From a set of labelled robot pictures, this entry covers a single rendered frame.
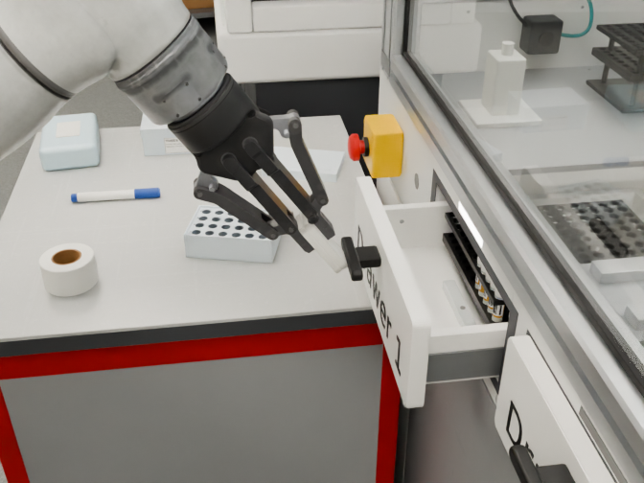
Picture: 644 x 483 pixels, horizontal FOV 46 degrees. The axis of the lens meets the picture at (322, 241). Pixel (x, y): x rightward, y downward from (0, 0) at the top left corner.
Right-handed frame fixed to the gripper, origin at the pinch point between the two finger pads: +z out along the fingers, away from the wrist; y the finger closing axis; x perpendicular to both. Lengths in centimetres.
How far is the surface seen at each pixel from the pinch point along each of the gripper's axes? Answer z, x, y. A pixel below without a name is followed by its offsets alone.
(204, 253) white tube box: 5.6, 24.1, -20.0
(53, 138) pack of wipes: -12, 59, -39
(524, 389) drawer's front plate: 10.0, -21.8, 10.3
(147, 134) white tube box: -2, 58, -26
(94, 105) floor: 38, 275, -108
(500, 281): 9.0, -9.8, 13.2
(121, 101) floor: 44, 279, -98
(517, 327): 10.3, -14.8, 12.2
